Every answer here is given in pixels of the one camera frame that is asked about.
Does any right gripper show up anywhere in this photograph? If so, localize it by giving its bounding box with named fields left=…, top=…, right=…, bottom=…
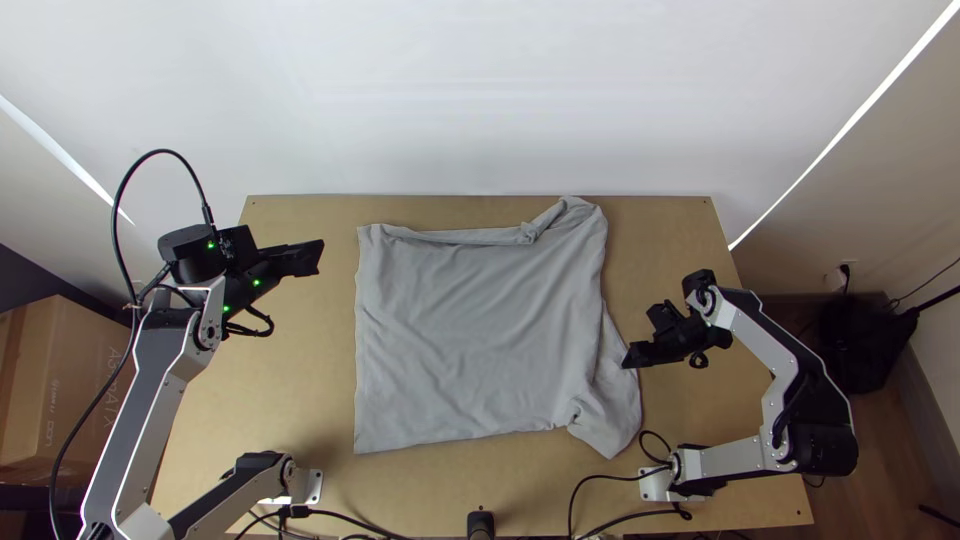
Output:
left=620, top=301, right=735, bottom=370

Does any grey t-shirt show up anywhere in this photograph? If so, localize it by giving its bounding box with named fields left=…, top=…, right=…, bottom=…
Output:
left=352, top=195, right=644, bottom=460

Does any black cable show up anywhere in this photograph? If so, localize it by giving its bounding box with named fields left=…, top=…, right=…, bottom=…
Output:
left=47, top=148, right=220, bottom=540
left=884, top=256, right=960, bottom=313
left=230, top=506, right=410, bottom=540
left=566, top=429, right=695, bottom=540

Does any white wall socket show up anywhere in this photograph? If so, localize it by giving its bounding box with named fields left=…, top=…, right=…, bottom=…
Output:
left=823, top=260, right=858, bottom=294

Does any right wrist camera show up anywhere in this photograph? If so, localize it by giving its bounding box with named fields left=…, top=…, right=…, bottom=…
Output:
left=647, top=299, right=685, bottom=333

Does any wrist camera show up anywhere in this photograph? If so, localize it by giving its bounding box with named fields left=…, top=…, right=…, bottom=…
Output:
left=647, top=299, right=685, bottom=333
left=218, top=224, right=261, bottom=264

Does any black bag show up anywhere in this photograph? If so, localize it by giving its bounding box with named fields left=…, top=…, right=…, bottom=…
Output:
left=815, top=296, right=921, bottom=397

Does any brown cardboard box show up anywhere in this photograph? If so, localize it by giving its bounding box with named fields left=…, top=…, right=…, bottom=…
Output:
left=0, top=293, right=140, bottom=468

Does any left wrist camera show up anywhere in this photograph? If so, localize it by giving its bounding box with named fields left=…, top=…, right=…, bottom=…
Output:
left=218, top=224, right=261, bottom=264

